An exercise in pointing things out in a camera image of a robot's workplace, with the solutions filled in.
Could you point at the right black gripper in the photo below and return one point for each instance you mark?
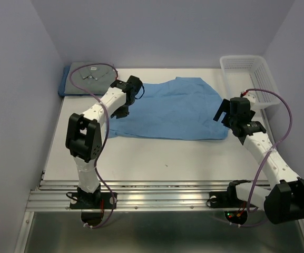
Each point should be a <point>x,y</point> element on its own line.
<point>225,106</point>

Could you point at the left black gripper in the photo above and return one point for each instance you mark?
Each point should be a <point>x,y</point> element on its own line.
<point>120,114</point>

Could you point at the light blue long sleeve shirt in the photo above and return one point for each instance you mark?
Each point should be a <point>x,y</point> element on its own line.
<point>179,109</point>

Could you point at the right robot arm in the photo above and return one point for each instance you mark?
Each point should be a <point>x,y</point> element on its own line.
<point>284,201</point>

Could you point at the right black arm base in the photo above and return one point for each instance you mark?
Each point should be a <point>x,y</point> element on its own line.
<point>226,200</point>

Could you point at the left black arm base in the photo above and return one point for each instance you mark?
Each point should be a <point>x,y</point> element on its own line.
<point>103,201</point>

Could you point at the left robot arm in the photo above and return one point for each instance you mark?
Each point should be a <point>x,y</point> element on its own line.
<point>87,134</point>

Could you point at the folded grey shirt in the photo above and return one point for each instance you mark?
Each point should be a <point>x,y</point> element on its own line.
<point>85,77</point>

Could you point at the white plastic basket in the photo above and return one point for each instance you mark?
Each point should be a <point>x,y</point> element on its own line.
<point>242,72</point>

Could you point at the folded dark blue shirt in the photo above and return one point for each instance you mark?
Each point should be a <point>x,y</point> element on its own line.
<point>61,88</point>

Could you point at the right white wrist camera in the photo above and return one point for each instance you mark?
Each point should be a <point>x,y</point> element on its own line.
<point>249,96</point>

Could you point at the aluminium mounting rail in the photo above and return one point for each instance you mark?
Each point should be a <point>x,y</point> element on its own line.
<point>132,196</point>

